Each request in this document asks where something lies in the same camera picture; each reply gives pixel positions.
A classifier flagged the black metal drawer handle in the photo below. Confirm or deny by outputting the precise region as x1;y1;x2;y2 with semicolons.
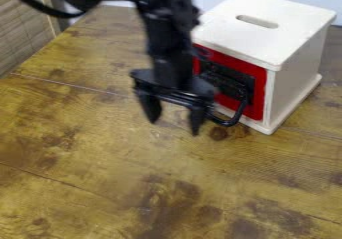
199;60;255;127

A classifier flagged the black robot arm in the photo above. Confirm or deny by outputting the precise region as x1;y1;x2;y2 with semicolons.
20;0;214;134

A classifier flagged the red drawer front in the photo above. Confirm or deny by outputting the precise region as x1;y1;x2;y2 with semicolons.
194;44;267;121

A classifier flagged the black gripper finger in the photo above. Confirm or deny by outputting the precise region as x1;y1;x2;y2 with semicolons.
136;90;162;123
188;105;213;136

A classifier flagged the white wooden box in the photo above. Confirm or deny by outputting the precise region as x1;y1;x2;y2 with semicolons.
192;0;337;135

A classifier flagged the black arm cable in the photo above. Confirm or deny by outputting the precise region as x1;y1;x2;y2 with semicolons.
5;0;91;19

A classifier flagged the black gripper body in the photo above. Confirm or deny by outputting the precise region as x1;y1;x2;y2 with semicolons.
130;16;217;112

